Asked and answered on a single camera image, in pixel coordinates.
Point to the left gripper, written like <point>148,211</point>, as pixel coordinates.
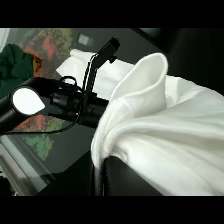
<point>81,108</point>

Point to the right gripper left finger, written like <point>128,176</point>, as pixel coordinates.
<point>80,181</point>

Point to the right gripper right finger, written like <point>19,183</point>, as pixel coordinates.
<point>128,180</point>

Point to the white shirt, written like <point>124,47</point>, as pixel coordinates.
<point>173,140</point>

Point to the green garment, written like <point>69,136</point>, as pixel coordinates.
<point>13,70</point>

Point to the silver frame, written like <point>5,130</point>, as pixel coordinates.
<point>20,163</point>

